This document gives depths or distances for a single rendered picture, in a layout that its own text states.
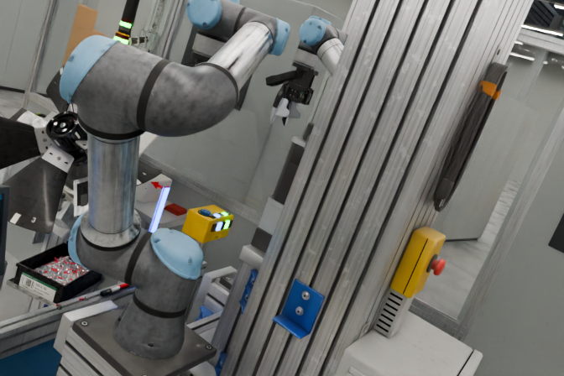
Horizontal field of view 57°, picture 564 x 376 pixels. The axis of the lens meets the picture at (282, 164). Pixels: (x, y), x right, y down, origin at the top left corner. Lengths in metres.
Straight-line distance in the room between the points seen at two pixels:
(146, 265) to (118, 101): 0.40
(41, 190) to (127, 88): 1.08
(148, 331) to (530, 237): 2.75
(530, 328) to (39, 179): 2.84
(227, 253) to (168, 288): 1.33
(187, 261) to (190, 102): 0.39
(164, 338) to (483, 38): 0.83
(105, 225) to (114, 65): 0.35
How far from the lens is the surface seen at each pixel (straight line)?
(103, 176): 0.94
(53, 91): 2.17
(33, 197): 1.82
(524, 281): 3.53
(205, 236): 1.84
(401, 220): 0.98
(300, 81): 1.66
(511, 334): 3.61
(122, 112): 0.80
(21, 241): 3.38
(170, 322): 1.13
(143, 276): 1.08
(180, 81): 0.78
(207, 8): 1.13
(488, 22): 0.97
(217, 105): 0.80
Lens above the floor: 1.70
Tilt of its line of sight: 12 degrees down
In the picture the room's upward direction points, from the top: 20 degrees clockwise
